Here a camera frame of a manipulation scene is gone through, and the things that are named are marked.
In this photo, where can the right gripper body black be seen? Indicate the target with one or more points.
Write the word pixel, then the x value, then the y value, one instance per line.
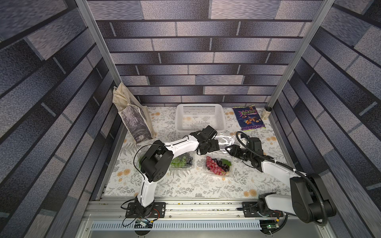
pixel 236 151

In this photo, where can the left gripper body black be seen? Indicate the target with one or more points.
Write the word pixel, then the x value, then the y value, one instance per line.
pixel 211 146

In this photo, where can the pink grape bunch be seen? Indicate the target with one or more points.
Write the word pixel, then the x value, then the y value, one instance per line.
pixel 212 166

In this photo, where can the dark blue grape bunch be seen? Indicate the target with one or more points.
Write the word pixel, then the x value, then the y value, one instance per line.
pixel 188 159

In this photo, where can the dark red grape bunch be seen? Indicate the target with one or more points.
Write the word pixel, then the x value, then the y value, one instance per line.
pixel 224 164

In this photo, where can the green grape bunch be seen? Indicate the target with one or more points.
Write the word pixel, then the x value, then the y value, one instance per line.
pixel 178 163

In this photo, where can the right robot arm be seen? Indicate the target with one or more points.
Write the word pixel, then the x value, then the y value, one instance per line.
pixel 309 199

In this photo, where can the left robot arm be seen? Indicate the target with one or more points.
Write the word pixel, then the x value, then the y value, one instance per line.
pixel 156 162

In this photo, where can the white plastic basket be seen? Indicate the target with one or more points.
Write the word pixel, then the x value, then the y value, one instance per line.
pixel 195 117

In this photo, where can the purple candy bag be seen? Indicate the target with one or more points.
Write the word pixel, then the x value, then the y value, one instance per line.
pixel 248 118

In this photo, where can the beige tote bag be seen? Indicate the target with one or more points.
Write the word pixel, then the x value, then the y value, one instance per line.
pixel 134 115

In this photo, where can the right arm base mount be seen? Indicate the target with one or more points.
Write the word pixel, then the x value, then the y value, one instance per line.
pixel 253 210

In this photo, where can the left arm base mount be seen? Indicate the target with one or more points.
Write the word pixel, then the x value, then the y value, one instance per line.
pixel 155 210

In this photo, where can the aluminium frame post right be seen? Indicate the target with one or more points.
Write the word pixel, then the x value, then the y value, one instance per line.
pixel 315 24

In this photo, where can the aluminium frame post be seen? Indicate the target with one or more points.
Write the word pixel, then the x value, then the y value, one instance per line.
pixel 315 24
pixel 98 38

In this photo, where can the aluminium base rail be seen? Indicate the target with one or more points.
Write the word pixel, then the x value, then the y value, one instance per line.
pixel 182 218

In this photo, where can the aluminium frame post left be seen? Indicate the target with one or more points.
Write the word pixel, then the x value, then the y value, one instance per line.
pixel 98 38

